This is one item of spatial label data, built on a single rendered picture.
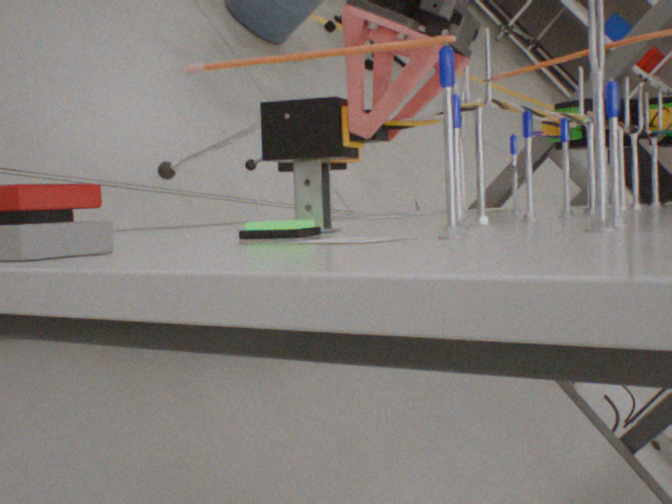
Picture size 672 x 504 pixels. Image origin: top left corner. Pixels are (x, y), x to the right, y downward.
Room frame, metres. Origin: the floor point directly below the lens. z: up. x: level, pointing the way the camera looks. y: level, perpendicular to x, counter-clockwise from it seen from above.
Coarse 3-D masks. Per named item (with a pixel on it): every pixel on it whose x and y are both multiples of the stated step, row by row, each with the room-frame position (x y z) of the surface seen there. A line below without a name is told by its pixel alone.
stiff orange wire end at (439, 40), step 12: (444, 36) 0.47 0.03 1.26; (348, 48) 0.48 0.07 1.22; (360, 48) 0.48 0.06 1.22; (372, 48) 0.48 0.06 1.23; (384, 48) 0.48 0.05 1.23; (396, 48) 0.48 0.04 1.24; (408, 48) 0.48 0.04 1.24; (240, 60) 0.49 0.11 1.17; (252, 60) 0.49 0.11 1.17; (264, 60) 0.49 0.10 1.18; (276, 60) 0.48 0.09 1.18; (288, 60) 0.48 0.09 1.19; (192, 72) 0.49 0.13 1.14
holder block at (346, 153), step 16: (336, 96) 0.57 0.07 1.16; (272, 112) 0.57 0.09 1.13; (288, 112) 0.57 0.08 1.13; (304, 112) 0.57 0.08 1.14; (320, 112) 0.57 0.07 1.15; (336, 112) 0.57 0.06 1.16; (272, 128) 0.57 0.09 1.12; (288, 128) 0.57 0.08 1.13; (304, 128) 0.57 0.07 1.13; (320, 128) 0.57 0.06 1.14; (336, 128) 0.56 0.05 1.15; (272, 144) 0.56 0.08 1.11; (288, 144) 0.56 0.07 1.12; (304, 144) 0.56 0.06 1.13; (320, 144) 0.56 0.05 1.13; (336, 144) 0.56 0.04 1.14; (272, 160) 0.56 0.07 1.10; (288, 160) 0.57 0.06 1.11; (336, 160) 0.60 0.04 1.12
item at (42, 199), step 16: (0, 192) 0.33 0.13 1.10; (16, 192) 0.33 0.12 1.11; (32, 192) 0.34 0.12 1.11; (48, 192) 0.35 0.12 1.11; (64, 192) 0.35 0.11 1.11; (80, 192) 0.36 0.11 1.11; (96, 192) 0.37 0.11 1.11; (0, 208) 0.33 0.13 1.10; (16, 208) 0.33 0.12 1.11; (32, 208) 0.33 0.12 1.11; (48, 208) 0.34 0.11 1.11; (64, 208) 0.35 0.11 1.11; (80, 208) 0.36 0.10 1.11; (0, 224) 0.34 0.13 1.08; (16, 224) 0.34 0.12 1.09
